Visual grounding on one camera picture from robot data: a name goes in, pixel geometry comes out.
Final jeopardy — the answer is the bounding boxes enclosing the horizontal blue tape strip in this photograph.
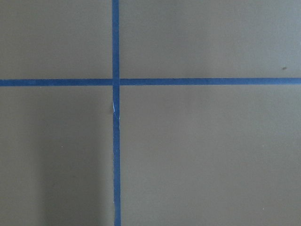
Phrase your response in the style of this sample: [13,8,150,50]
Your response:
[0,78,301,87]

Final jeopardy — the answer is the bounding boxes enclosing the vertical blue tape strip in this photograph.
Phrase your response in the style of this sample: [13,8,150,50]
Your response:
[112,0,121,226]

